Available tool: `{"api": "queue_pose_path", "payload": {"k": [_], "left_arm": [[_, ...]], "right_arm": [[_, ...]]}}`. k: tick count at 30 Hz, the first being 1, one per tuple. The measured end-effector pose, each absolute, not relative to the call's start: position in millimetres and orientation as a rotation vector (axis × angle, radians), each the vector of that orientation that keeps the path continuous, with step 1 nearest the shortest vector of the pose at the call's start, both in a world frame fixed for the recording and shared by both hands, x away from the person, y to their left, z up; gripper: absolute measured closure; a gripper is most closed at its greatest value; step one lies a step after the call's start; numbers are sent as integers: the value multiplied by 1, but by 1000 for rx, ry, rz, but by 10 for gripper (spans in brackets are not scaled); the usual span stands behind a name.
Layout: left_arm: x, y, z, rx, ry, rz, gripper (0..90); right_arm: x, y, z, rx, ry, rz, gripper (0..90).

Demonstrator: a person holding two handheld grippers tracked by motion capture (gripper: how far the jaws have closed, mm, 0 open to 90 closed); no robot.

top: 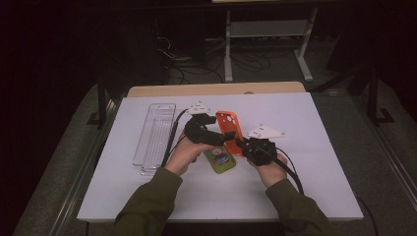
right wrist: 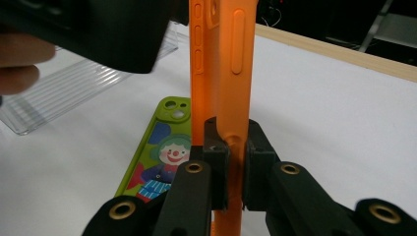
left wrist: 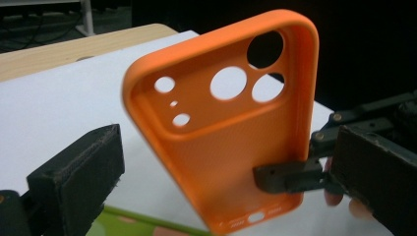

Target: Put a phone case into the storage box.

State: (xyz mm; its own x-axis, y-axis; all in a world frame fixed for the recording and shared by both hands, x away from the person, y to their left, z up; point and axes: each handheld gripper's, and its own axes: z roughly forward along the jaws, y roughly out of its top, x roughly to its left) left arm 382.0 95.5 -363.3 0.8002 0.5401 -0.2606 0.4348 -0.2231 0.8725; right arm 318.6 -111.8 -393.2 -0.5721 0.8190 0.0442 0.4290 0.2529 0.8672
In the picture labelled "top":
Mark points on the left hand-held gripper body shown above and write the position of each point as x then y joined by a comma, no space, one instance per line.
201,134

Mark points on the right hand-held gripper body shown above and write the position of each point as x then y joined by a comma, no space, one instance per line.
260,150

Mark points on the orange phone case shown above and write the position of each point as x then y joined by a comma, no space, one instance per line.
226,123

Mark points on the green clown print phone case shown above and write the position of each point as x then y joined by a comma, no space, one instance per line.
223,162

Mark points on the clear plastic rack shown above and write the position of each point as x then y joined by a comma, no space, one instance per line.
154,131

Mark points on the person's right hand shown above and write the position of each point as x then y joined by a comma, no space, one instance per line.
273,172

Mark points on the person's left hand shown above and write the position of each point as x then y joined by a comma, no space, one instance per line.
183,157

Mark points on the black metal stand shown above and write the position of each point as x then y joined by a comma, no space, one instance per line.
373,98
101,105

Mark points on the white metal desk frame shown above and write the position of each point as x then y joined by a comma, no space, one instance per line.
267,29

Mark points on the grey metal rail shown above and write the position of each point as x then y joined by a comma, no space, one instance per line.
82,177
391,164

